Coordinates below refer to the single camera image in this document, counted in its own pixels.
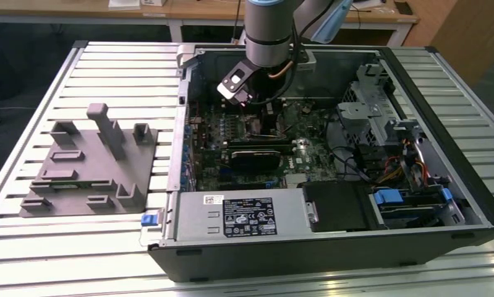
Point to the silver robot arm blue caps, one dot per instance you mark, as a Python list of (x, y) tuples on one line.
[(267, 31)]

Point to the wooden cabinet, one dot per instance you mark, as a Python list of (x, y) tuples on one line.
[(469, 37)]

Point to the black PC case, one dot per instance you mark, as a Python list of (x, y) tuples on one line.
[(271, 260)]

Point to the blue disk bay tab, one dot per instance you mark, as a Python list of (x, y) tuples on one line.
[(447, 194)]

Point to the black graphics card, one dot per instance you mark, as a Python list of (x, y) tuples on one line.
[(255, 161)]

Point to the blue disk carrier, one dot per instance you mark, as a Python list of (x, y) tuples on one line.
[(387, 198)]

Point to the green RAM stick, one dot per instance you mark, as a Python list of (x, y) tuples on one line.
[(79, 184)]

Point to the blue case latch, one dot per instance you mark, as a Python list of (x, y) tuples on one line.
[(148, 219)]

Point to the wooden desk white legs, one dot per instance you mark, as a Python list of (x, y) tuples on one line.
[(156, 10)]

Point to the small silver heatsink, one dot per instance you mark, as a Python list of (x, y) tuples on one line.
[(297, 179)]

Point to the black expansion slot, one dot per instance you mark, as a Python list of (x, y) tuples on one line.
[(243, 185)]

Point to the CPU socket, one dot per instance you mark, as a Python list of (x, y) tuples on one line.
[(245, 127)]

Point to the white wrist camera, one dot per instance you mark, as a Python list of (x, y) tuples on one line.
[(235, 80)]

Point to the green motherboard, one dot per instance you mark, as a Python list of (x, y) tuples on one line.
[(312, 161)]

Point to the grey parts rack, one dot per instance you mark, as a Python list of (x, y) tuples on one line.
[(94, 173)]

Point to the metal drive cage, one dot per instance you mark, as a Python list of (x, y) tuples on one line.
[(353, 114)]

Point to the grey power supply unit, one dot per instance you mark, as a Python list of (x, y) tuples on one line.
[(197, 216)]

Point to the grey plastic drive bracket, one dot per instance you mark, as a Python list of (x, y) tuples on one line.
[(404, 127)]

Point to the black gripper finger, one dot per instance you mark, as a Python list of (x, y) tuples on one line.
[(269, 120)]

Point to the white box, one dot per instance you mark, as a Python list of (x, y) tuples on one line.
[(123, 3)]

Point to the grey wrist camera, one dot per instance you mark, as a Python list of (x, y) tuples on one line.
[(308, 62)]

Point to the black phone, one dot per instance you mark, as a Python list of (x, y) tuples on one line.
[(404, 7)]

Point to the black plastic shroud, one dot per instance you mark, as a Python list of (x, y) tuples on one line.
[(337, 207)]

